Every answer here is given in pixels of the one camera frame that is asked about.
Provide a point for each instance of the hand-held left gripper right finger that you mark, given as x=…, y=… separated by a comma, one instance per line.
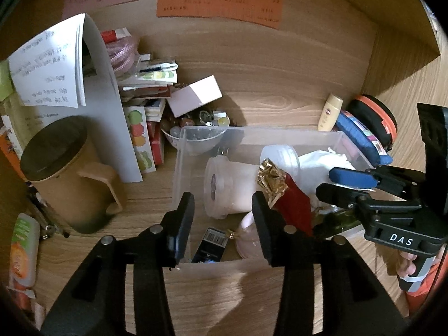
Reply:
x=262, y=227

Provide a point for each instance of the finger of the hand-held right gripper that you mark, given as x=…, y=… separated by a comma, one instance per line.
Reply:
x=336, y=194
x=350, y=176

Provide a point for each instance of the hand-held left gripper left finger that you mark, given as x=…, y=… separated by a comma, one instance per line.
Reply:
x=180, y=232

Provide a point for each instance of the pink round pouch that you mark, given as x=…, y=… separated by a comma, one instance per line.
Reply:
x=246, y=238

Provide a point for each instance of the small blue barcode box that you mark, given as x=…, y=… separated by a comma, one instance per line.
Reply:
x=210, y=245

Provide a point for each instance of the red pouch with gold bow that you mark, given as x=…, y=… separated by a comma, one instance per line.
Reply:
x=295, y=199

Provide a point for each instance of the clear plastic jar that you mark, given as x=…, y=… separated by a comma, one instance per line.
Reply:
x=238, y=185

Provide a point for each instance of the clear plastic bin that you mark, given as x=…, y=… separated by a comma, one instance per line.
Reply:
x=189, y=182

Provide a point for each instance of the person's right forearm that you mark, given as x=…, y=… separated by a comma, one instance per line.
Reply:
x=420, y=302

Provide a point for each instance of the person's right hand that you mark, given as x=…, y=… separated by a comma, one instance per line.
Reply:
x=406, y=263

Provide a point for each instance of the small dark green bottle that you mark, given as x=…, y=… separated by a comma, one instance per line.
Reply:
x=336, y=224

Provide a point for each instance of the blue pencil case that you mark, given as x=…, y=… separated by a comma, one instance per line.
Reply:
x=364, y=136

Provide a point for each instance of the black orange round case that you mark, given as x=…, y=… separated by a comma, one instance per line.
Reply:
x=379, y=119

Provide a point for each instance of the white lidded plastic cup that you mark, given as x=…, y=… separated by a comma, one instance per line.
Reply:
x=280, y=159

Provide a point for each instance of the cream tube bottle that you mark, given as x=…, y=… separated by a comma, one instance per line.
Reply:
x=330, y=112

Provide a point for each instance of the red slim box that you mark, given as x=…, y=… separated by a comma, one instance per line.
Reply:
x=156, y=143

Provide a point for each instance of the clear bowl of beads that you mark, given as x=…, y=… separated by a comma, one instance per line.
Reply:
x=196, y=136

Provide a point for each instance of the fruit picture box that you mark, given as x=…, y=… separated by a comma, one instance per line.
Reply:
x=138, y=140

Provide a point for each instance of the tan mug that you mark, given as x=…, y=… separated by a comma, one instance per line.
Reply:
x=84, y=196

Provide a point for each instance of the small card box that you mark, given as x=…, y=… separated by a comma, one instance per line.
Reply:
x=155, y=109

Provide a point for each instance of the dark pen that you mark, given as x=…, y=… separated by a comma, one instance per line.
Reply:
x=47, y=213

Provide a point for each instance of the small pink box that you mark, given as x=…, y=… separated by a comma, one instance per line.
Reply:
x=196, y=96

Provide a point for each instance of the dark red flat packet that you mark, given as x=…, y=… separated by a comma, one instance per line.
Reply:
x=154, y=92

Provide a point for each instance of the dark round mug lid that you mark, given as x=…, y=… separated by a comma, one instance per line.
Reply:
x=52, y=148

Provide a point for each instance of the green orange wipes packet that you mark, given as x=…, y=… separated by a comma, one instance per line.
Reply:
x=24, y=248

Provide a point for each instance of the white green printed packet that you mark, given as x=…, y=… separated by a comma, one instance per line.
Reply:
x=157, y=71

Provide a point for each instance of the orange white packet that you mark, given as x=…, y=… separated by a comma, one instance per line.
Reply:
x=10, y=154

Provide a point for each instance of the red white box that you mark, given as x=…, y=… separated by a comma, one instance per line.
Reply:
x=115, y=35

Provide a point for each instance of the orange paper note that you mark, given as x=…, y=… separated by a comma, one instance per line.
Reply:
x=220, y=5

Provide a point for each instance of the white folded paper booklet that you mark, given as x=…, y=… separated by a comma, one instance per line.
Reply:
x=49, y=59

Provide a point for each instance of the pale green carton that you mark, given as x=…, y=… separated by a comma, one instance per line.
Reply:
x=5, y=80

